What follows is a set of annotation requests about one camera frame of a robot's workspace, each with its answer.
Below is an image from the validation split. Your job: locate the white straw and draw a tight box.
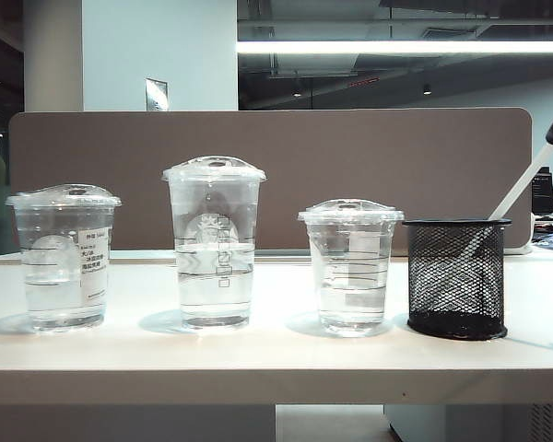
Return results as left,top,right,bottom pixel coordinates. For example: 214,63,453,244
458,140,553,263

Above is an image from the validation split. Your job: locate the small clear plastic cup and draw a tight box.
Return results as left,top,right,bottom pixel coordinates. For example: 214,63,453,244
298,198,406,338

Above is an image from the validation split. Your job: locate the tall clear plastic cup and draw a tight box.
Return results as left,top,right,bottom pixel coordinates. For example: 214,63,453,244
161,155,267,332

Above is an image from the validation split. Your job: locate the medium clear cup with label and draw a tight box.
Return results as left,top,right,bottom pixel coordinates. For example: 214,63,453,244
5,183,124,335

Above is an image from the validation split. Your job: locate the dark computer monitor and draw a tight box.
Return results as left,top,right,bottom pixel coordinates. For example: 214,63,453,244
532,166,553,215

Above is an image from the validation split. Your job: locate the long white ceiling light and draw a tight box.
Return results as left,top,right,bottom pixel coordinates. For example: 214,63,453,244
237,40,553,54

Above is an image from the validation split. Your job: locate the black mesh pen holder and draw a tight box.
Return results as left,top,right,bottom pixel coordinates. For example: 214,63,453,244
401,217,512,342

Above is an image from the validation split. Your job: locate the brown desk partition panel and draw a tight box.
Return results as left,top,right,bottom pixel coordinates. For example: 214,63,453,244
7,108,535,257

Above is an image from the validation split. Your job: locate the framed sign on pillar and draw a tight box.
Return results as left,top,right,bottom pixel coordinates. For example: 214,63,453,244
145,76,170,112

